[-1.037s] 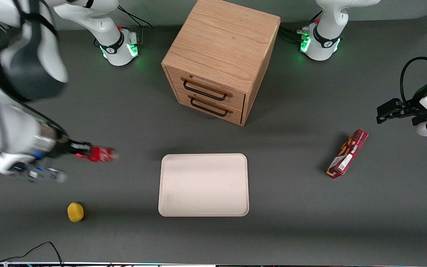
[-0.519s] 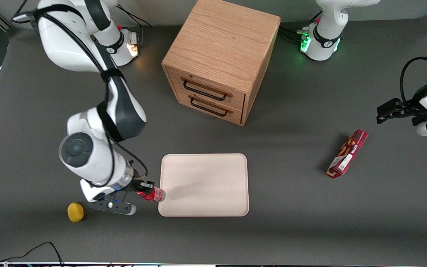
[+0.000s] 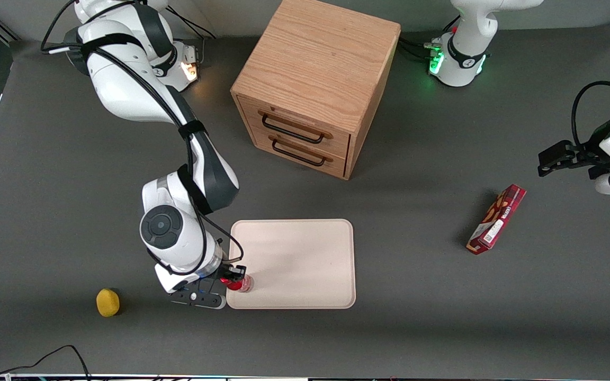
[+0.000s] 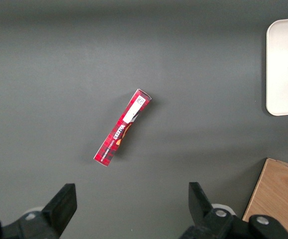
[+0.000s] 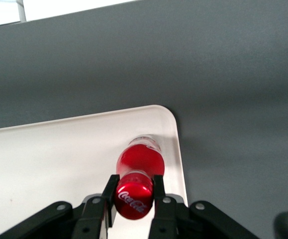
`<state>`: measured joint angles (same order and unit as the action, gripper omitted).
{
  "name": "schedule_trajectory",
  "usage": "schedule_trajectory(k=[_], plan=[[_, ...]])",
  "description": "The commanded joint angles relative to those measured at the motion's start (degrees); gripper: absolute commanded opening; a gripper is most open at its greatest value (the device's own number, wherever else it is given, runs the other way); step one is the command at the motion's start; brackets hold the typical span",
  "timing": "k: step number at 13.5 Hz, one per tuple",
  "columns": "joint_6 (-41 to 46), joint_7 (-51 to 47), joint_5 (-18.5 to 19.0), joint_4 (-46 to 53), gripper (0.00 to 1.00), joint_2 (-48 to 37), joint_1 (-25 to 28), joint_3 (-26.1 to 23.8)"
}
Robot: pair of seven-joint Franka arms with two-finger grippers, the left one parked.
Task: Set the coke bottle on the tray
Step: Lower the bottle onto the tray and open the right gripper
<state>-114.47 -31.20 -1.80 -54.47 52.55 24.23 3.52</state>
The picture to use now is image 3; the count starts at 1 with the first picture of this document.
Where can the beige rectangular tray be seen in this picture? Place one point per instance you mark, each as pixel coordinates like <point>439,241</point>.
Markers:
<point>299,259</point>

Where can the wooden drawer front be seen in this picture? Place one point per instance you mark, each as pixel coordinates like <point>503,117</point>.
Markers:
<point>305,156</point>
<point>294,119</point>

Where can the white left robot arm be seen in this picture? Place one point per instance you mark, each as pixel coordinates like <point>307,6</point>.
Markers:
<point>466,47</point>

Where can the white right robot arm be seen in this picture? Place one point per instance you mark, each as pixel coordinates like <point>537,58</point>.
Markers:
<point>125,90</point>

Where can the red coke bottle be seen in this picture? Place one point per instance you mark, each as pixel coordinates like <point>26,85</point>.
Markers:
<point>244,284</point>

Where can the yellow sponge ball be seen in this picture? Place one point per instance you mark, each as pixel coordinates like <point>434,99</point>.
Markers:
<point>107,302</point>

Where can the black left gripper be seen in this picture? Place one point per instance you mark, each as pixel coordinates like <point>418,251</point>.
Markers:
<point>589,156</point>

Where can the wooden drawer cabinet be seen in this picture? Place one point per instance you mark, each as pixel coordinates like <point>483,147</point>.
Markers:
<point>318,58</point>

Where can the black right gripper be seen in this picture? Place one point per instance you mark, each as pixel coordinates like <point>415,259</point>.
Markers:
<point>232,273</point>

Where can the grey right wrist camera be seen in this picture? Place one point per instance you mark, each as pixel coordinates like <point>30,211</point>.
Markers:
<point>199,300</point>

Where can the red snack box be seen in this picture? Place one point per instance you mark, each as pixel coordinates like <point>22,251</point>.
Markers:
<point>497,219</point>

